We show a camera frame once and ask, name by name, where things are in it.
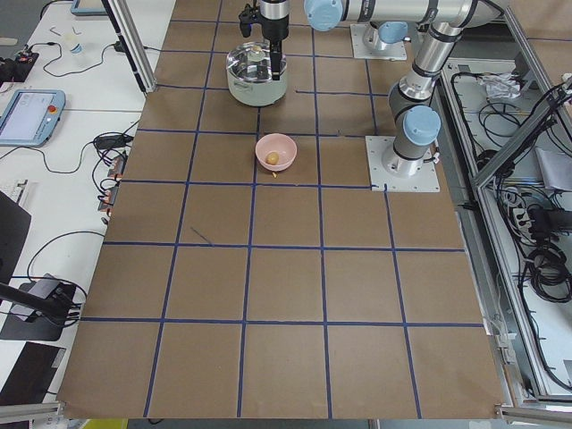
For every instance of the brown egg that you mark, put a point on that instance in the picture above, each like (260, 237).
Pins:
(272, 158)

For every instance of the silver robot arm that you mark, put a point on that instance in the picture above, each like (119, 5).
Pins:
(446, 20)
(417, 124)

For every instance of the pink bowl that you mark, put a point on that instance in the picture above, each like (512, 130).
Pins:
(282, 144)

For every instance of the blue teach pendant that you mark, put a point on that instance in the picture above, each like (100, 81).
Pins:
(88, 8)
(30, 118)

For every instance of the paper cup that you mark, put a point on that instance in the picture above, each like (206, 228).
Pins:
(72, 41)

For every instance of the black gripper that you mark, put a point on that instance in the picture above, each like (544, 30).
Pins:
(273, 29)

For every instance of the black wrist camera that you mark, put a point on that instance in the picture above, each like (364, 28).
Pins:
(248, 17)

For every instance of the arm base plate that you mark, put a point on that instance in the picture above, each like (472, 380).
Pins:
(379, 40)
(388, 172)

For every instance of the aluminium frame post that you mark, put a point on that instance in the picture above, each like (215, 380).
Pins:
(124, 26)

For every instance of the glass pot lid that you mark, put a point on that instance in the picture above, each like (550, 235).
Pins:
(250, 62)

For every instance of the black power adapter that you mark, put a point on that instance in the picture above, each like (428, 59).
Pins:
(108, 142)

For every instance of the crumpled white paper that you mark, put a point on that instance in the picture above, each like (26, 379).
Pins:
(501, 86)

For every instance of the pale green cooking pot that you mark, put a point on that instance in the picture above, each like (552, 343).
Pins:
(259, 94)

